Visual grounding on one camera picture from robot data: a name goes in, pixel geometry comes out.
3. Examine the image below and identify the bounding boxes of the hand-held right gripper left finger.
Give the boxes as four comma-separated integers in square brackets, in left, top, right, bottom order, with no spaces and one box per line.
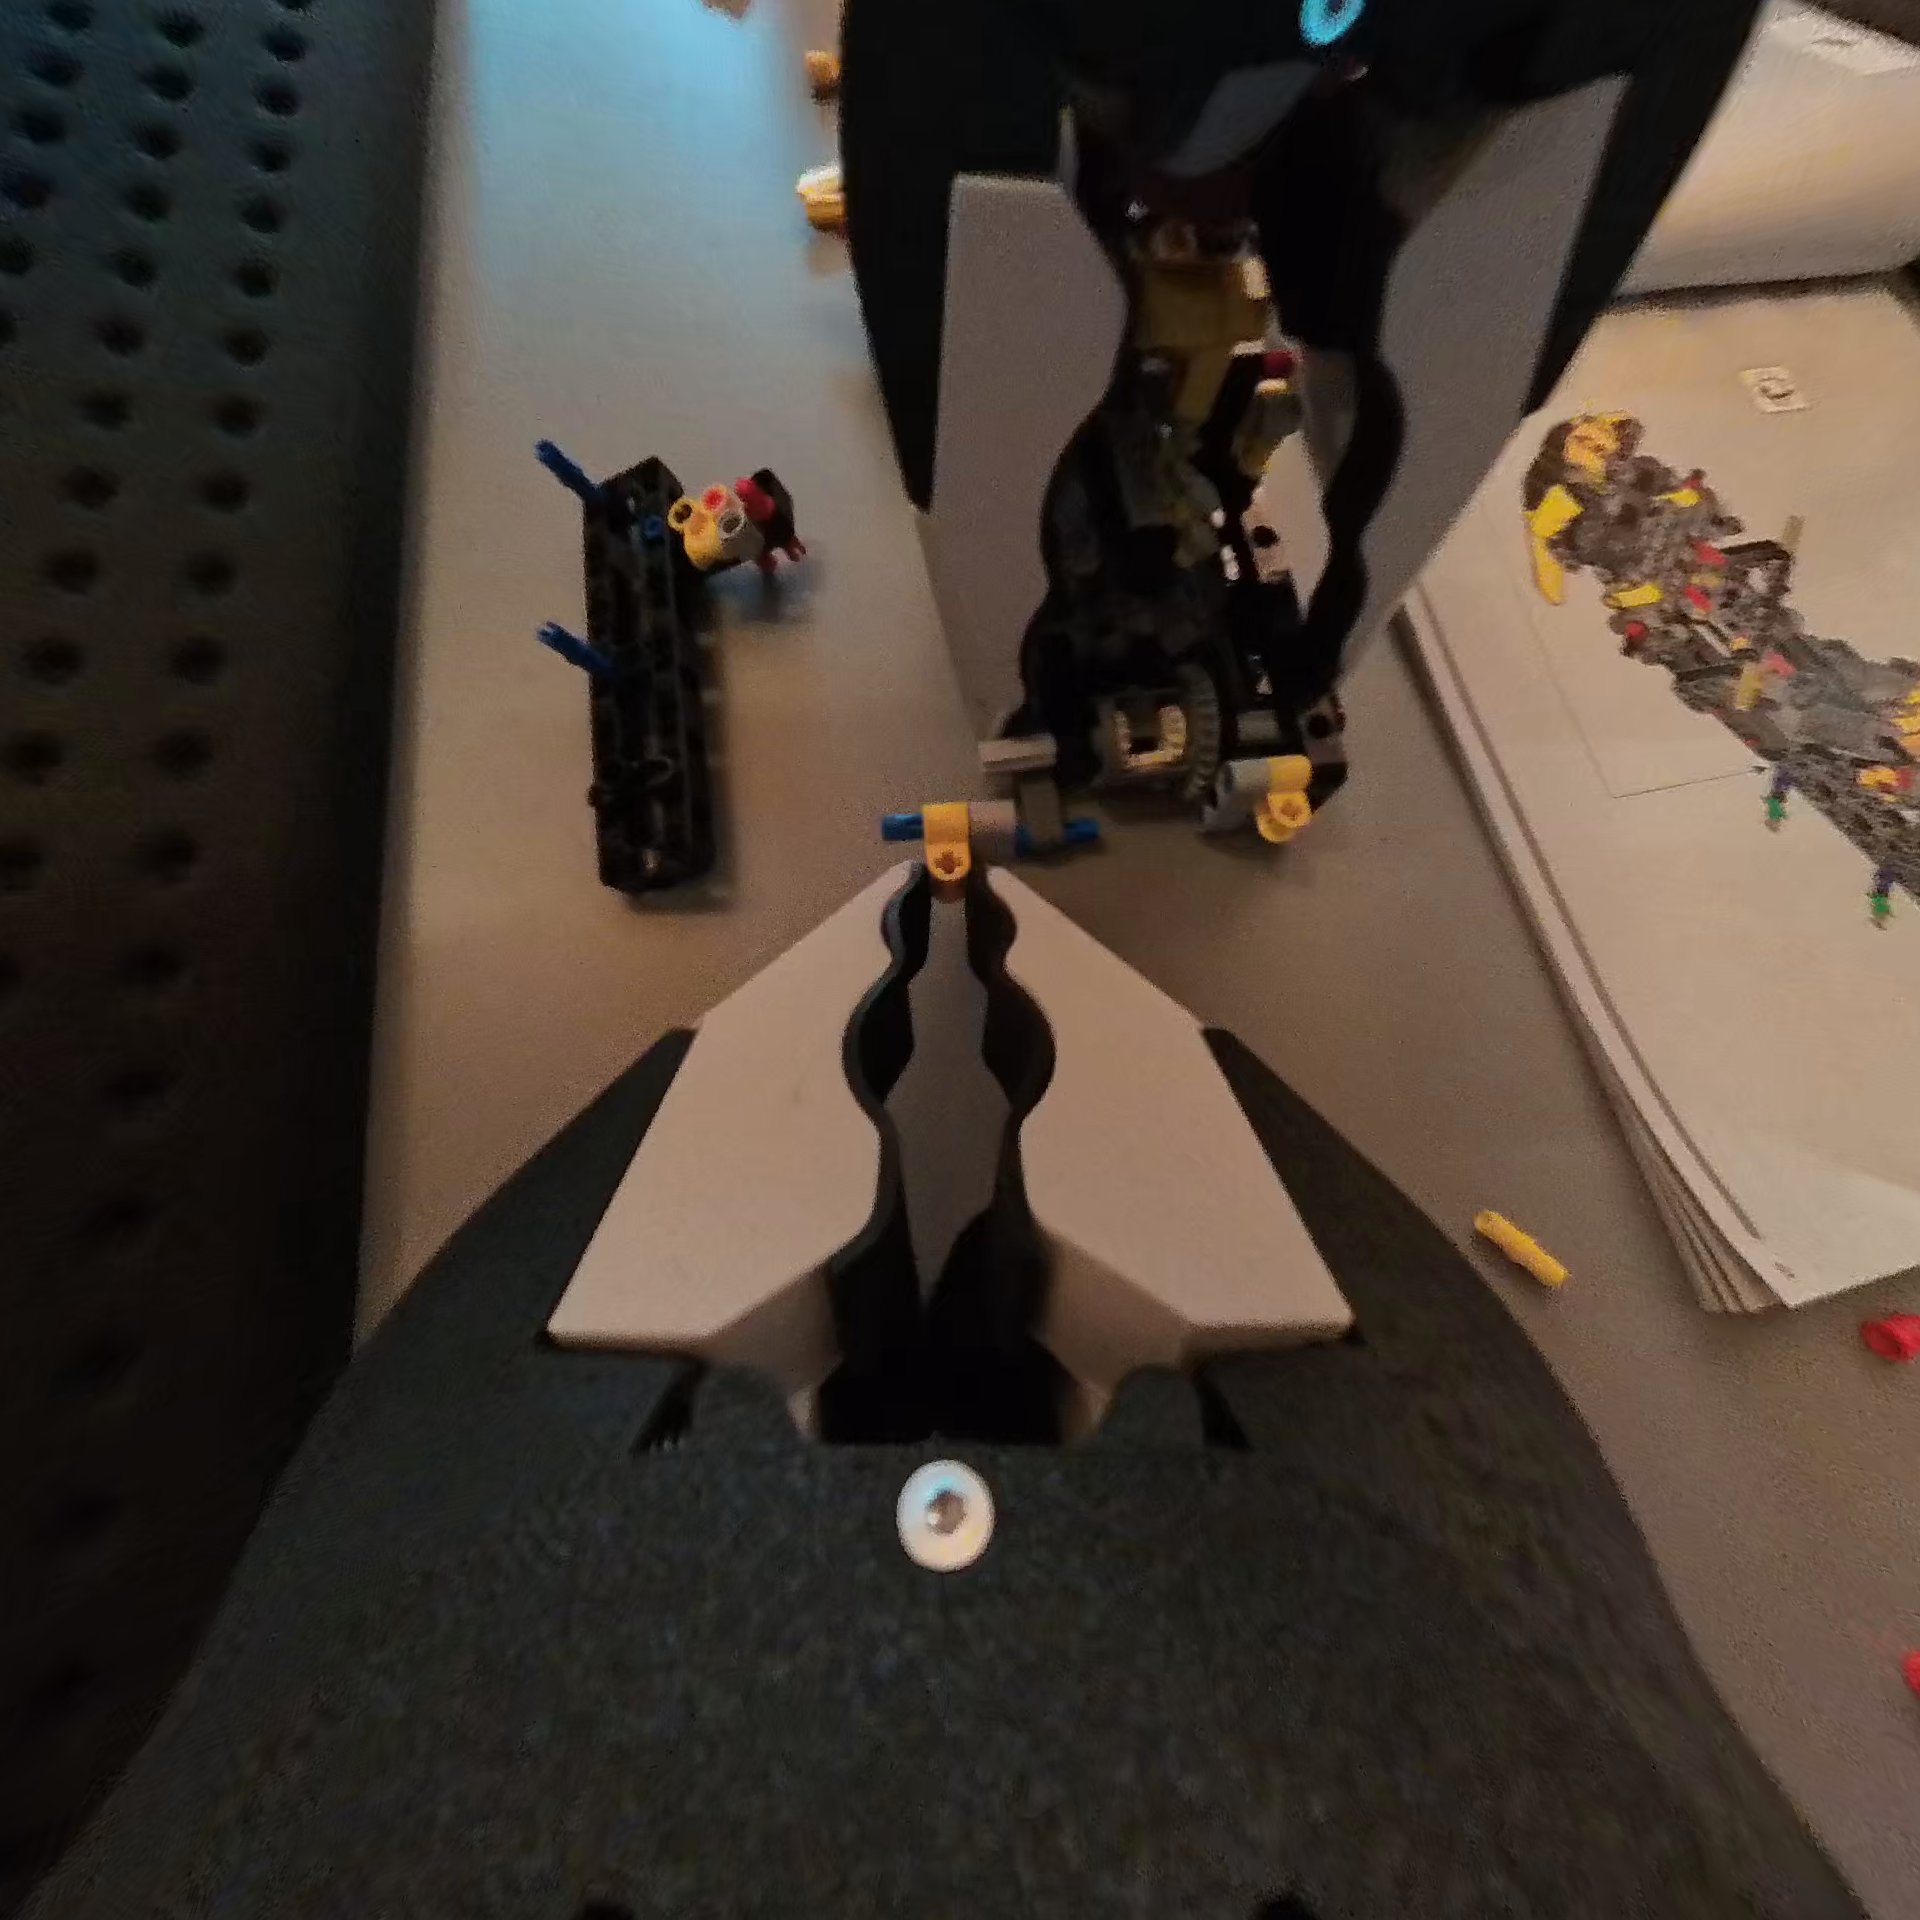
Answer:
[545,858,936,1430]

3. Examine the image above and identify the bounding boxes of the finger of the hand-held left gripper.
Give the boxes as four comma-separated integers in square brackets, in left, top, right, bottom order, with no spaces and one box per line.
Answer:
[1304,74,1632,680]
[929,169,1137,725]

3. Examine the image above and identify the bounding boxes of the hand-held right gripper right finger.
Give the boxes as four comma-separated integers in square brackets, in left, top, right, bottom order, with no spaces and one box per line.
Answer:
[964,863,1359,1392]

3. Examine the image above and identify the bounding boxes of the black yellow lego car chassis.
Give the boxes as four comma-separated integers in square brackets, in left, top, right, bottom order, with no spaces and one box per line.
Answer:
[984,200,1354,845]

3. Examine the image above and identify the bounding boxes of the small yellow grey lego connector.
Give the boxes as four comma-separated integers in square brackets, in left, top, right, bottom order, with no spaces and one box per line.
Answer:
[882,799,1024,903]

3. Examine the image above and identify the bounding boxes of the yellow lego pin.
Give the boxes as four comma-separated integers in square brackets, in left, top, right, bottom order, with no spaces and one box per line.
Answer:
[1473,1206,1570,1288]

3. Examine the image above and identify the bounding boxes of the black lego beam blue pins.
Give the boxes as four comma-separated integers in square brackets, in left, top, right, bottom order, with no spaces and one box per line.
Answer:
[536,439,724,895]

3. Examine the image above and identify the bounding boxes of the open lego instruction booklet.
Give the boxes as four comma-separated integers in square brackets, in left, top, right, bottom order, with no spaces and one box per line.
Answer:
[1394,0,1920,1316]

